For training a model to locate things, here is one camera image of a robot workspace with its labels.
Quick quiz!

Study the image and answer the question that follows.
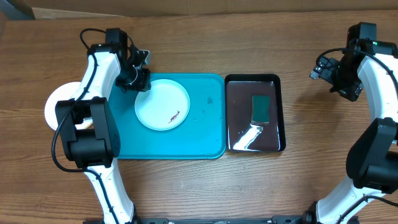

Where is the light blue plate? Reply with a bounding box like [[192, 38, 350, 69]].
[[134, 79, 190, 131]]

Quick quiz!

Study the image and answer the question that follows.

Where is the pink white plate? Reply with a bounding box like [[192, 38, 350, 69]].
[[44, 82, 80, 131]]

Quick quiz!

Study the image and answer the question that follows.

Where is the green scrubbing sponge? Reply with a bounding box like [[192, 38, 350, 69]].
[[251, 95, 271, 123]]

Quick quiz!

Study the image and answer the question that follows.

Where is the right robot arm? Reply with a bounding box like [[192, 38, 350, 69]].
[[294, 37, 397, 223]]

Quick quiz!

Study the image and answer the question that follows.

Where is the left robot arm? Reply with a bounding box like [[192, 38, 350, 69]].
[[52, 44, 150, 223]]

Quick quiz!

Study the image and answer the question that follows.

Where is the teal plastic tray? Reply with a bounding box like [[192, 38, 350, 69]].
[[109, 73, 226, 159]]

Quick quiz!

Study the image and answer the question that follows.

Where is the black water tray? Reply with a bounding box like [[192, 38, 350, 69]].
[[224, 73, 286, 152]]

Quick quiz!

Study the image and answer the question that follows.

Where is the cardboard backdrop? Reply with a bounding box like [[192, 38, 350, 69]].
[[25, 0, 397, 16]]

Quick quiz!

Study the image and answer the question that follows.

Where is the left black cable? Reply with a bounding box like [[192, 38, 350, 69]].
[[51, 27, 137, 224]]

